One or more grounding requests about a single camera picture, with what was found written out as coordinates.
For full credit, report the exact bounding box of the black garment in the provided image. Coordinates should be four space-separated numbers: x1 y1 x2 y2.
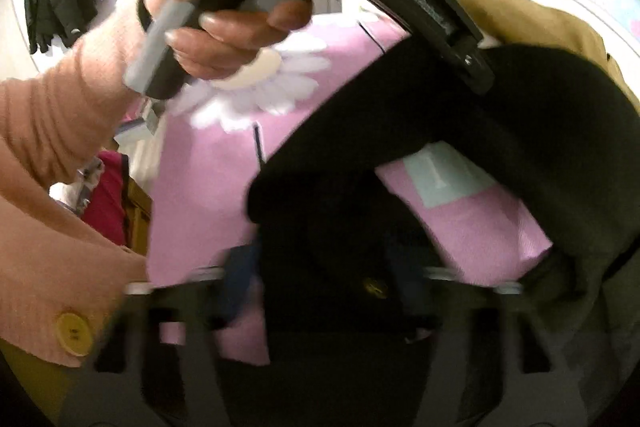
247 34 640 427

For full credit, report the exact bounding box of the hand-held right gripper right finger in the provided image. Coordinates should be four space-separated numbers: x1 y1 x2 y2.
385 252 591 427

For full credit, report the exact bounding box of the person's pink cardigan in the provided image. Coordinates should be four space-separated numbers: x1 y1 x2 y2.
0 187 151 368

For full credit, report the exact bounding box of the person's left hand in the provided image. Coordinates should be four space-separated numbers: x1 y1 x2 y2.
145 0 313 80

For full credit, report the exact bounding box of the red cloth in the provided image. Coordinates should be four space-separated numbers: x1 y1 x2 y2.
80 150 131 248

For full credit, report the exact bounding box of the pink daisy print blanket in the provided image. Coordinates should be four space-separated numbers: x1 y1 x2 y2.
145 14 553 365

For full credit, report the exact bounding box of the wooden furniture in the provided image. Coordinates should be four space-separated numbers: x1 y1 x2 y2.
125 177 153 258

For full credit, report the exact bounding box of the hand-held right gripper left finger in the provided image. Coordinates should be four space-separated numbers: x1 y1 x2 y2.
57 247 261 427

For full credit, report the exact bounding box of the mustard yellow garment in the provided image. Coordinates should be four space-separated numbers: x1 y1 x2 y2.
432 0 640 108

